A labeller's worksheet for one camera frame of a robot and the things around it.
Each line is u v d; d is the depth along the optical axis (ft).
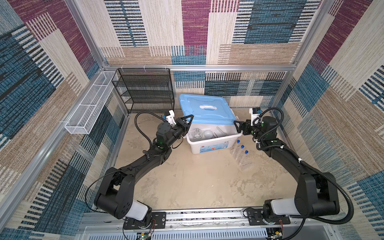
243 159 2.88
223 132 3.47
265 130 2.17
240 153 2.84
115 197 1.40
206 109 2.87
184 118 2.40
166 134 2.03
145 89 3.55
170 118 2.44
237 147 2.87
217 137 2.92
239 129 2.56
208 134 3.43
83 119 2.96
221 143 2.86
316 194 1.39
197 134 3.27
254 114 2.46
